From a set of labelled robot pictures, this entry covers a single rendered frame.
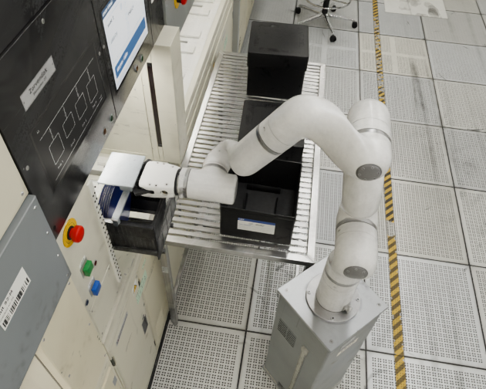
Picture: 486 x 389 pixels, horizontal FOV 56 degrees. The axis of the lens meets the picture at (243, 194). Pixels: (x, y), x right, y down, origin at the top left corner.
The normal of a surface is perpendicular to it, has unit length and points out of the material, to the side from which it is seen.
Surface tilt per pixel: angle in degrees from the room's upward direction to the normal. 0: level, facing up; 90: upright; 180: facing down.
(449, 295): 0
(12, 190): 90
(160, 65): 90
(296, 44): 0
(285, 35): 0
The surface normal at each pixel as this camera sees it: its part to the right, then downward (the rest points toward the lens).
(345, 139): -0.62, 0.07
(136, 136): -0.15, 0.75
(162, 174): 0.01, -0.63
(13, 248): 0.99, 0.14
